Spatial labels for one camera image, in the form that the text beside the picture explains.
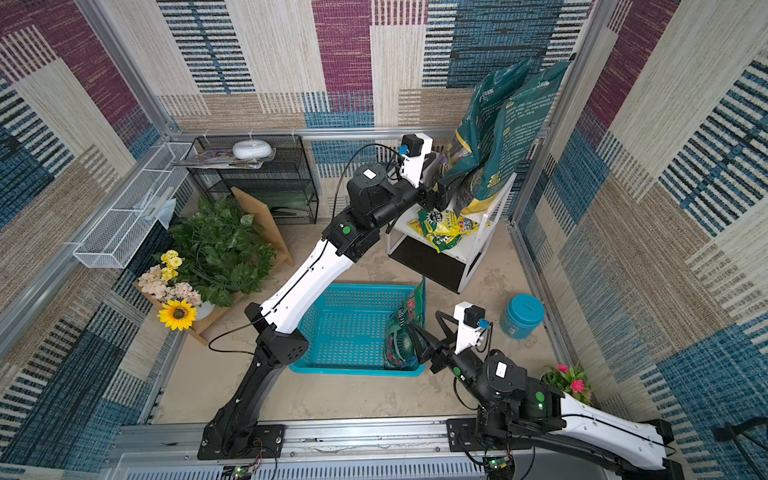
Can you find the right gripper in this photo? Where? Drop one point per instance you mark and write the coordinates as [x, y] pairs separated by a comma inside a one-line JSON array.
[[442, 354]]

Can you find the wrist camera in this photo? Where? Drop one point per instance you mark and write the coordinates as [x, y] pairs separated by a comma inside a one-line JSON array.
[[412, 153], [472, 326]]

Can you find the teal round container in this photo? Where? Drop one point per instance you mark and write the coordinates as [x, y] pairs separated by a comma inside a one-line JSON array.
[[522, 315]]

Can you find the green blue pink soil bag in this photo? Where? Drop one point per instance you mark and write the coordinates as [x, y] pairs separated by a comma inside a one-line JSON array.
[[400, 349]]

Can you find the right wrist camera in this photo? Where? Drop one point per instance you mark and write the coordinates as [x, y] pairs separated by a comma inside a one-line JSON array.
[[472, 326]]

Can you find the white metal shelf unit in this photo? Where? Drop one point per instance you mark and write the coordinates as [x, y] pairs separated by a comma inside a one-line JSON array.
[[454, 268]]

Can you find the green yellow fertilizer bag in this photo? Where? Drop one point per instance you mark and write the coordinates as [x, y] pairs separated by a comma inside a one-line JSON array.
[[441, 244]]

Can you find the teal plastic basket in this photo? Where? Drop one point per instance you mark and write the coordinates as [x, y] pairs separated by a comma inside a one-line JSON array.
[[345, 329]]

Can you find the pink flower pot plant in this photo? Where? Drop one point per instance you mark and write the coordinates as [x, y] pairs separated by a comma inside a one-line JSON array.
[[572, 380]]

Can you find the white wire wall basket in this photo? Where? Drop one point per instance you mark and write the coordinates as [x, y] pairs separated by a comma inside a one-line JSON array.
[[117, 235]]

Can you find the wooden board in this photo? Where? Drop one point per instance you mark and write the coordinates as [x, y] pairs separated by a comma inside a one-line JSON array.
[[269, 229]]

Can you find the yellow sunflower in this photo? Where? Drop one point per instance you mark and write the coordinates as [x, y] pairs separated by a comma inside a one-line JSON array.
[[177, 315]]

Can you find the magazine on rack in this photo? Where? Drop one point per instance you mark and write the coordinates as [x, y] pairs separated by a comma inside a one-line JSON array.
[[220, 159]]

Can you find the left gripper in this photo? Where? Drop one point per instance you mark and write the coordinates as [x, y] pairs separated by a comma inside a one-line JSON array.
[[435, 198]]

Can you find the small yellow flowers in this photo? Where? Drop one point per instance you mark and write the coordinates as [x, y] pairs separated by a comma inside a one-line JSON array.
[[171, 261]]

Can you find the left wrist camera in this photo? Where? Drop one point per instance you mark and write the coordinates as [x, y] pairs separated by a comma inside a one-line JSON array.
[[412, 153]]

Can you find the dark green soil bag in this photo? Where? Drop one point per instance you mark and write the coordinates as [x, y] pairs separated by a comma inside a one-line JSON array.
[[471, 143], [517, 125]]

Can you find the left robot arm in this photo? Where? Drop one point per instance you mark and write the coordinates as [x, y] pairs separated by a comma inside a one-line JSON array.
[[375, 202]]

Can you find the green leafy artificial plant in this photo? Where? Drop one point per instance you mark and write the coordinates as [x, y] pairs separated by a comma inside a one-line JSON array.
[[222, 251]]

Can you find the black wire mesh rack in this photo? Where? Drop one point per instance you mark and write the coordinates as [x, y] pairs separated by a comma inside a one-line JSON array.
[[286, 184]]

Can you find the white round device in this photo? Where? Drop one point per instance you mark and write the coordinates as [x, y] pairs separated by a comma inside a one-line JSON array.
[[252, 150]]

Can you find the white flower vase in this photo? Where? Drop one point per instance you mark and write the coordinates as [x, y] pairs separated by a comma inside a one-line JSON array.
[[204, 310]]

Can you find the pale pink flower bouquet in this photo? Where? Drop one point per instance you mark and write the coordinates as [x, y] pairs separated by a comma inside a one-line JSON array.
[[161, 283]]

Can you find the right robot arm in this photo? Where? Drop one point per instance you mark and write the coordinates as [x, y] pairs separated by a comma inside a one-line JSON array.
[[518, 412]]

